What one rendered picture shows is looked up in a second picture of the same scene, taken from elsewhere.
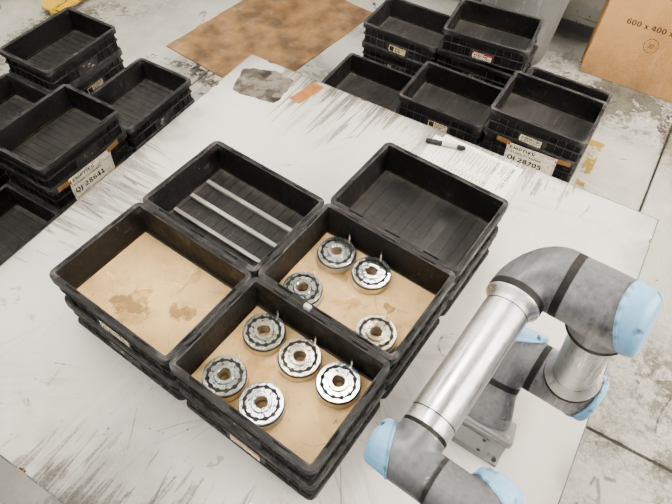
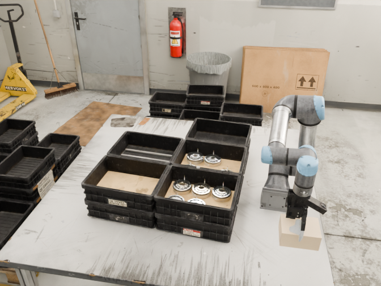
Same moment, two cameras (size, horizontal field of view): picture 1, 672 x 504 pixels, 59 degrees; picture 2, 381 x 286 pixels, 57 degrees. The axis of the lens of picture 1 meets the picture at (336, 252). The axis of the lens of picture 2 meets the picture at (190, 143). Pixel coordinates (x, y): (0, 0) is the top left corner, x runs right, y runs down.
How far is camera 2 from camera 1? 1.00 m
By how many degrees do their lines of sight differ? 26
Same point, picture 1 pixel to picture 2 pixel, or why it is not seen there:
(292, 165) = not seen: hidden behind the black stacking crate
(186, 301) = (141, 186)
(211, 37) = (67, 131)
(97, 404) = (114, 242)
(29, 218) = (11, 215)
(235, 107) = (115, 131)
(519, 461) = not seen: hidden behind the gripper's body
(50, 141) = (19, 172)
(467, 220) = (237, 138)
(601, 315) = (309, 105)
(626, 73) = not seen: hidden behind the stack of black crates
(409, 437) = (274, 145)
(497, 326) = (282, 116)
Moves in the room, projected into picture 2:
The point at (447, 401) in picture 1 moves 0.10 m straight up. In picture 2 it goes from (279, 135) to (282, 114)
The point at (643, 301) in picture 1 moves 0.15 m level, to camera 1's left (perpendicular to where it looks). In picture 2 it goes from (319, 97) to (292, 101)
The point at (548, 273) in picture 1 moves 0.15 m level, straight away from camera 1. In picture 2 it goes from (289, 100) to (288, 88)
